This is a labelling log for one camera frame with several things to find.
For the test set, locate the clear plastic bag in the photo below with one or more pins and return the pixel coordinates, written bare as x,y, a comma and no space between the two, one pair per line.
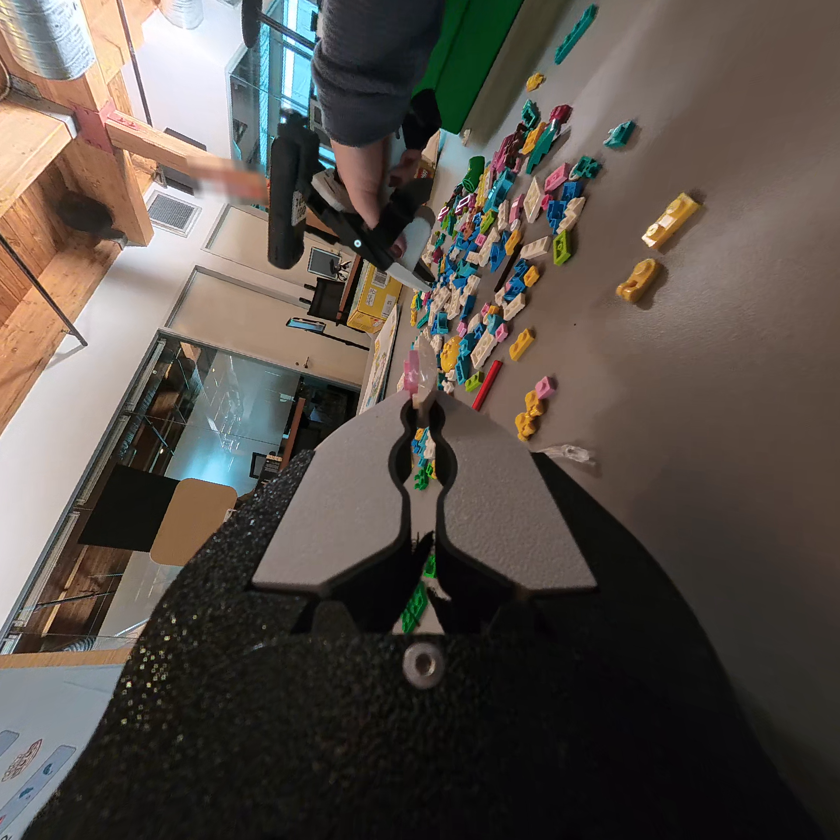
568,454

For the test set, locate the black round fixture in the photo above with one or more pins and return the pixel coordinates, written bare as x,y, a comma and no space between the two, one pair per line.
85,213

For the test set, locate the rounded yellow lego piece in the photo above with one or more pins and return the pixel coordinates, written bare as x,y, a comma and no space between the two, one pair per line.
638,281

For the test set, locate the small yellow lego piece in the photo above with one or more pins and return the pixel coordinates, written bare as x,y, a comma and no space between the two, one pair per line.
535,81

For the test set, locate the black office chair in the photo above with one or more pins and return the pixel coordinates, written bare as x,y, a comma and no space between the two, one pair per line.
328,298

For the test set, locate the person's right hand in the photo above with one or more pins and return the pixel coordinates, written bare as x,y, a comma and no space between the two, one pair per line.
364,177

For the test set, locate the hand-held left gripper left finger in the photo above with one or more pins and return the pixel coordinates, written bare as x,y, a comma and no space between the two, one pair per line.
341,512

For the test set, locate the wooden beam structure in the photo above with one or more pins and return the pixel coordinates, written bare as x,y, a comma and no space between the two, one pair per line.
33,144

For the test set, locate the long yellow lego brick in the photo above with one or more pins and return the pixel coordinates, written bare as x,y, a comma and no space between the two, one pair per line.
673,220

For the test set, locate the green board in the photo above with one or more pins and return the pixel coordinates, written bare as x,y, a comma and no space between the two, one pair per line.
472,52

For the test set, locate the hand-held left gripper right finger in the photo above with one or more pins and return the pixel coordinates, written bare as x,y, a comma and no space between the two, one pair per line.
512,525

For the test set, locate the small teal lego piece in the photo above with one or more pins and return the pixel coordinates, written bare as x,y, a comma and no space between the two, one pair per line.
620,134

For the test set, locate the green lego plate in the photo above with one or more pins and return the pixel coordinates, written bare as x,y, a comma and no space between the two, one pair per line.
413,607

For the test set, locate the yellow lego piece cluster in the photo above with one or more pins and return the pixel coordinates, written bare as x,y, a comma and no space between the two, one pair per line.
529,417

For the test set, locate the yellow cardboard box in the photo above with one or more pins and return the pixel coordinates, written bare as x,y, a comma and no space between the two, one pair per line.
371,302

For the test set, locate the lego instruction booklet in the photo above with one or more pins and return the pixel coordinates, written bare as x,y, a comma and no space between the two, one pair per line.
380,361

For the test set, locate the printed sticker sheet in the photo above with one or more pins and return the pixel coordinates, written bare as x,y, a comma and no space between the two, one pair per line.
39,715

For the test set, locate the flat yellow lego plate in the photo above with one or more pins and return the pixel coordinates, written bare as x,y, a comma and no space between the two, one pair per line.
522,344

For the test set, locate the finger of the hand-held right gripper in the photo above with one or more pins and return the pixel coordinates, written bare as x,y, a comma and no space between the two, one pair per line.
418,233
410,274

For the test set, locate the small pink lego plate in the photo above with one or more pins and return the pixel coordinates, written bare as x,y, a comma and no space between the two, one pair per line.
545,387

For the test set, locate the pile of colourful lego bricks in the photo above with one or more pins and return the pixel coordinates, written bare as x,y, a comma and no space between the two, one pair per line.
482,351

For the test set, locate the black panel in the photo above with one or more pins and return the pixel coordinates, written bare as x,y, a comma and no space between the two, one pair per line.
128,508

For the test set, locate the white wall vent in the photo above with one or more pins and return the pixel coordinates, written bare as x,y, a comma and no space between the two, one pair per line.
174,213

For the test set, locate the long teal lego plate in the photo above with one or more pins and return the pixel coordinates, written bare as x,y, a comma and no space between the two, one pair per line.
576,33

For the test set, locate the silver metal duct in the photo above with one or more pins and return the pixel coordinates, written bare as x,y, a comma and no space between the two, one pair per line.
184,13
46,39

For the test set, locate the tan chair back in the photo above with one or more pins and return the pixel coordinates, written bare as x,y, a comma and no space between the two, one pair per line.
193,522

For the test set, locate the pink and white lego assembly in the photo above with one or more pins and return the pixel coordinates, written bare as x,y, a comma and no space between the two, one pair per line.
423,394

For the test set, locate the red lego bar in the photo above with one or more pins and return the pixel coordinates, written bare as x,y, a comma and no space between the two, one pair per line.
487,385

